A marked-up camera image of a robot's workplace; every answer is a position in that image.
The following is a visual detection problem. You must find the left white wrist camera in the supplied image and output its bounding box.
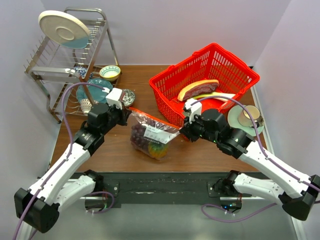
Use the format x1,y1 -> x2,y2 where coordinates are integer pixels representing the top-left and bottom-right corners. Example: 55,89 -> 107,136
102,87 -> 125,110

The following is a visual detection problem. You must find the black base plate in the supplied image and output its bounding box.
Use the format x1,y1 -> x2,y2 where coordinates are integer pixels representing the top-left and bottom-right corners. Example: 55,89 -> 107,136
74,171 -> 252,210

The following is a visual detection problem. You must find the purple grape bunch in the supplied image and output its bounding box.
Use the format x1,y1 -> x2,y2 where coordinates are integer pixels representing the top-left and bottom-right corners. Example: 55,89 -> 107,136
130,119 -> 156,152

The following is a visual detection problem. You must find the metal dish rack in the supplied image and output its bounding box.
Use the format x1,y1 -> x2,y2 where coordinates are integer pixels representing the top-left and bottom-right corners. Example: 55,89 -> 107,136
24,7 -> 119,124

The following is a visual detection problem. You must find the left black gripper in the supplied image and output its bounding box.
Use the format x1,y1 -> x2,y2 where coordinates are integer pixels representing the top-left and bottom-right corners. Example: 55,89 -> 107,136
100,101 -> 131,135

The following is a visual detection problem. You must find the aluminium frame rail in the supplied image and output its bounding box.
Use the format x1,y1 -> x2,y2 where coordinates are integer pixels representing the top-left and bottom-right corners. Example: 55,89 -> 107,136
250,86 -> 307,240

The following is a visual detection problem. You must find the teal scalloped plate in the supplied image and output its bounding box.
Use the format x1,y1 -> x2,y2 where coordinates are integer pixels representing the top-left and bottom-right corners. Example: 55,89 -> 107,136
76,78 -> 113,103

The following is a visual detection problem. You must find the black white patterned bowl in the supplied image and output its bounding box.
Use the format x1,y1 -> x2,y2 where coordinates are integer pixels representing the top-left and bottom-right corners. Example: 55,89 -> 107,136
122,89 -> 136,108

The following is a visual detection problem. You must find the white green leek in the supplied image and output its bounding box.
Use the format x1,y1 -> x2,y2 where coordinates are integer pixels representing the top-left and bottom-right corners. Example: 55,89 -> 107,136
193,92 -> 235,102

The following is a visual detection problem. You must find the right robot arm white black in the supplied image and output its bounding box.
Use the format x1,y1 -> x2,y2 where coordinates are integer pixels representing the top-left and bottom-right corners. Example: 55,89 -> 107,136
179,109 -> 320,221

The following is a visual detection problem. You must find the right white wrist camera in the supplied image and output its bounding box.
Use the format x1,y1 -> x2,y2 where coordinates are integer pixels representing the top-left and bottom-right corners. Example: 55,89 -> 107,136
183,98 -> 202,124

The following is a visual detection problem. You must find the cream enamel mug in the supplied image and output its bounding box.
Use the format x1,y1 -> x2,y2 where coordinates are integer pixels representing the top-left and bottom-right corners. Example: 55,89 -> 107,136
237,105 -> 264,128

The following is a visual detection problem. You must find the yellow rimmed teal bowl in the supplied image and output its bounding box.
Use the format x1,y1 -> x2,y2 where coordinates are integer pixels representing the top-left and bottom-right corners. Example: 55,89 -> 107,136
99,65 -> 121,82

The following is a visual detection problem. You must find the clear zip top bag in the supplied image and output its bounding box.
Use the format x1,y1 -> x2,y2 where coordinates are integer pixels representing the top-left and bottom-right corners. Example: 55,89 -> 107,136
129,107 -> 180,160

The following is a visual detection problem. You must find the orange fruit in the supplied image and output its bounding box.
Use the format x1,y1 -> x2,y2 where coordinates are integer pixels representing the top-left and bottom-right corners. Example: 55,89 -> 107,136
148,142 -> 169,160

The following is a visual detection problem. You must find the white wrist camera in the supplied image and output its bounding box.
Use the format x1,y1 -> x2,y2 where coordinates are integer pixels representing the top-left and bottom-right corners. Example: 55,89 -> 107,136
183,98 -> 202,124
102,87 -> 125,110

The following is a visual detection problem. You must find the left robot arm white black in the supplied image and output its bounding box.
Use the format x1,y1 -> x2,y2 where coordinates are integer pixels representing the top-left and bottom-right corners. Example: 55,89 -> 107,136
14,103 -> 132,233

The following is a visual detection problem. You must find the mint green saucer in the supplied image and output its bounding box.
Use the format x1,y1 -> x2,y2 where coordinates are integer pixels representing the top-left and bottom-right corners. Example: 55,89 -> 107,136
227,105 -> 265,137

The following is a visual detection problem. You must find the blue patterned dish in rack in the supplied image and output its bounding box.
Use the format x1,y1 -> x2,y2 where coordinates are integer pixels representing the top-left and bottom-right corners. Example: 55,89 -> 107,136
73,64 -> 88,79

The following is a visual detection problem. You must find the large white blue plate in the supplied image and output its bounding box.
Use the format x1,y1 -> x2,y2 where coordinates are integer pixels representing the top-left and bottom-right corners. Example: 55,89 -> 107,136
38,10 -> 91,49

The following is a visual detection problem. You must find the patterned bowl in rack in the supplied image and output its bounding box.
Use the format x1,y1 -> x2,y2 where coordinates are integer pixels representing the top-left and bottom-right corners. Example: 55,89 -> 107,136
80,98 -> 93,116

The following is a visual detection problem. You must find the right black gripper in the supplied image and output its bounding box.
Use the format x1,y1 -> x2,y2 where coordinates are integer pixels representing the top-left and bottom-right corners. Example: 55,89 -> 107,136
180,111 -> 219,144

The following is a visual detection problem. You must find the red plastic shopping basket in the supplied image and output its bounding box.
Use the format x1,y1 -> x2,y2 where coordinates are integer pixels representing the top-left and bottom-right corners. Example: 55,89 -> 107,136
149,43 -> 260,127

